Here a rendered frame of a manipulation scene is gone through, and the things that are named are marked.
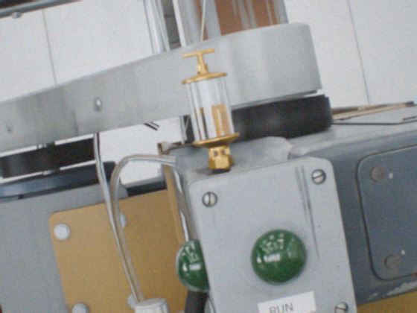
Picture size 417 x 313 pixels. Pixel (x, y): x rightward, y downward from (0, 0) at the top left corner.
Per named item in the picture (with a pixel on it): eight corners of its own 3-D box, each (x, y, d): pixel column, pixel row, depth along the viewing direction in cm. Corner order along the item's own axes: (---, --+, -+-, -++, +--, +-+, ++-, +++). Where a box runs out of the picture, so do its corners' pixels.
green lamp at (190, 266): (182, 302, 46) (170, 247, 46) (179, 291, 49) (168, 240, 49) (229, 292, 46) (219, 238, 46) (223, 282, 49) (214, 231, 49)
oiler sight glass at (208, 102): (196, 141, 52) (185, 83, 52) (193, 140, 55) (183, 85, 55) (238, 133, 52) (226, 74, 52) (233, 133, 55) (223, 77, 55)
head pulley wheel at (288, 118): (223, 150, 61) (216, 115, 61) (211, 147, 70) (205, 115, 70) (346, 125, 62) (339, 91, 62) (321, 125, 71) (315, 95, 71)
